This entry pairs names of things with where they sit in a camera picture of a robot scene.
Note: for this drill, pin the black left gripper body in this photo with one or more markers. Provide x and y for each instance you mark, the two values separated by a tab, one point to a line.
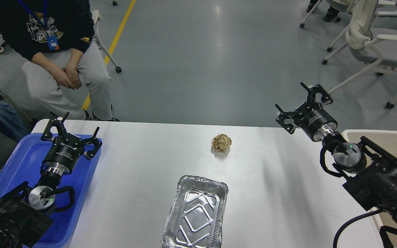
63	154

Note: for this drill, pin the aluminium foil tray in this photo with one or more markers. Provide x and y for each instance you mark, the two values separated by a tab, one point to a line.
196	216

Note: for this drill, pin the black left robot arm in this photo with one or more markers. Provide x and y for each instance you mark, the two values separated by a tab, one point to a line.
44	184

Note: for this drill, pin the seated person dark hoodie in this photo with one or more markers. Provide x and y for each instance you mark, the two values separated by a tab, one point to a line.
64	68

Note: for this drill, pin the crumpled brown paper ball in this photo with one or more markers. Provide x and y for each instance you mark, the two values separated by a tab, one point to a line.
221	143

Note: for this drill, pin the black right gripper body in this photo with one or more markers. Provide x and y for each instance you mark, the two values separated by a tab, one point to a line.
317	123

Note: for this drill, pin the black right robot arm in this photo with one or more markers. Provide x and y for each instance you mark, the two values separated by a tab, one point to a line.
370	171

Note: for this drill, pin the white office chair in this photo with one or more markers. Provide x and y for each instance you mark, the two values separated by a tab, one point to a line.
376	47

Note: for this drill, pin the beige plastic bin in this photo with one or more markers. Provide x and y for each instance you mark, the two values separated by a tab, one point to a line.
388	141

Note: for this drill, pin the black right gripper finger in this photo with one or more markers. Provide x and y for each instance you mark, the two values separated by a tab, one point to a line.
292	120
311	102

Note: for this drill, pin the white chair legs far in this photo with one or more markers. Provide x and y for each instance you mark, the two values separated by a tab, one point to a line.
335	11

